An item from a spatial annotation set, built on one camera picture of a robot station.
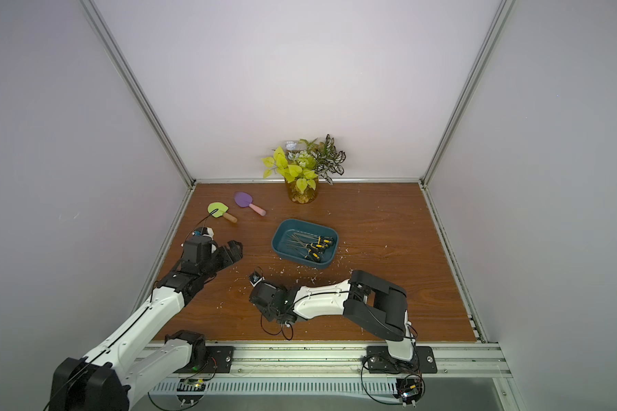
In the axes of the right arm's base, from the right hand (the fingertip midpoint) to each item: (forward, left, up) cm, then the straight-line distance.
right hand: (265, 295), depth 84 cm
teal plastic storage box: (+26, -4, +3) cm, 27 cm away
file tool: (+22, -19, 0) cm, 29 cm away
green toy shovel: (+38, +28, -2) cm, 47 cm away
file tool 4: (+19, -17, +1) cm, 26 cm away
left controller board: (-25, +18, -3) cm, 31 cm away
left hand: (+12, +10, +10) cm, 19 cm away
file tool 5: (+15, -13, 0) cm, 19 cm away
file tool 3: (+19, -21, 0) cm, 28 cm away
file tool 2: (+16, -16, 0) cm, 22 cm away
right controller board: (-24, -44, -4) cm, 50 cm away
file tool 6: (+18, -15, 0) cm, 23 cm away
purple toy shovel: (+44, +17, -2) cm, 47 cm away
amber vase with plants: (+47, -10, +17) cm, 51 cm away
